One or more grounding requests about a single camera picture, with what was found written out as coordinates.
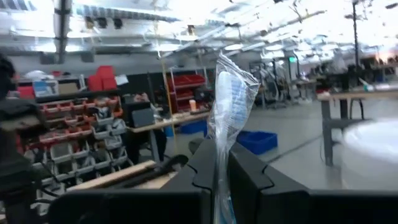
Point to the grey metal workbench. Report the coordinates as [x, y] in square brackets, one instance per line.
[326, 140]

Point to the parts bin rack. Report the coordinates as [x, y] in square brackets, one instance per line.
[77, 130]

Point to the red bin shelf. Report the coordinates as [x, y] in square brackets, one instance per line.
[186, 81]

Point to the blue white toothbrush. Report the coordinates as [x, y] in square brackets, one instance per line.
[231, 102]

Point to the blue plastic storage bin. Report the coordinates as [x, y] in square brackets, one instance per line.
[194, 127]
[256, 141]

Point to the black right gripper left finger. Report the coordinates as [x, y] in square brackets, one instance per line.
[155, 208]

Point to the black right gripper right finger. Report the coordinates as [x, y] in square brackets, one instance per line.
[280, 205]

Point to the red plastic bin stack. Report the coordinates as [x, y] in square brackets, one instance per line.
[102, 79]

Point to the wooden desk grey legs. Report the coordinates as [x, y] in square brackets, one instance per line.
[174, 119]

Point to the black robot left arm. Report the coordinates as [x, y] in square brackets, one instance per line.
[15, 174]

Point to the orange paper cup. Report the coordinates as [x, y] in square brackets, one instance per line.
[192, 105]

